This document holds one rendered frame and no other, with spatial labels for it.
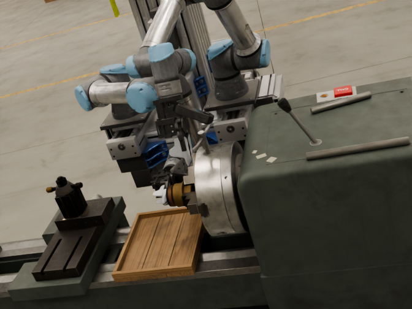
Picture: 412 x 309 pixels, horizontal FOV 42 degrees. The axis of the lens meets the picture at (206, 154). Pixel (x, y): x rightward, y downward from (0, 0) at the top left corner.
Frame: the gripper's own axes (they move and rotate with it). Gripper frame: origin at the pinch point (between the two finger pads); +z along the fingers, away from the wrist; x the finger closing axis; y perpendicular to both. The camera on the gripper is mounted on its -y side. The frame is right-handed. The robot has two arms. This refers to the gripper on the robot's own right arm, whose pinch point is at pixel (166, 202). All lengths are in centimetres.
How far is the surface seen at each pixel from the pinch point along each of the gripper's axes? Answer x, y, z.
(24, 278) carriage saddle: -15, 58, 14
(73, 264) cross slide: -11.0, 35.1, 15.0
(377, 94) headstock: 18, -76, -20
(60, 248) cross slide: -11.0, 44.8, 4.9
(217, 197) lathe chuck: 6.3, -22.1, 11.2
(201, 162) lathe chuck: 14.9, -17.4, 2.1
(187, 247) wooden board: -19.5, -2.4, 2.0
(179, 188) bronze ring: 3.8, -5.7, -1.4
